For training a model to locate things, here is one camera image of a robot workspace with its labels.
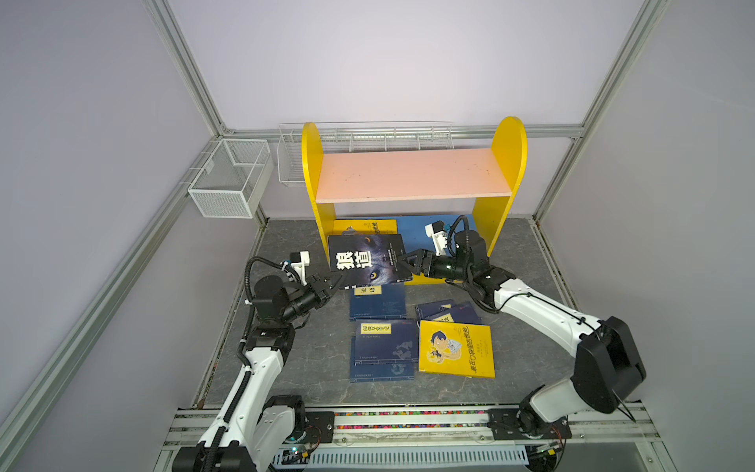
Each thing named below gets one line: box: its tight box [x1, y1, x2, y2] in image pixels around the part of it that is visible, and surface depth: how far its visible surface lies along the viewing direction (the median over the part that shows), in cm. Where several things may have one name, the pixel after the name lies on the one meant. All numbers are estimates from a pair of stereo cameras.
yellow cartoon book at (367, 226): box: [334, 219, 399, 236], surface depth 96 cm
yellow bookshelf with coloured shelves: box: [301, 117, 528, 263], surface depth 76 cm
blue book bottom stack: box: [348, 336, 415, 383], surface depth 84 cm
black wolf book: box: [328, 234, 413, 291], surface depth 77 cm
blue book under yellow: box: [414, 298, 483, 324], surface depth 92 cm
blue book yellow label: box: [349, 282, 407, 322], surface depth 98 cm
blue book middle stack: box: [353, 319, 419, 366], surface depth 88 cm
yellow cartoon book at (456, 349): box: [418, 320, 496, 380], surface depth 84 cm
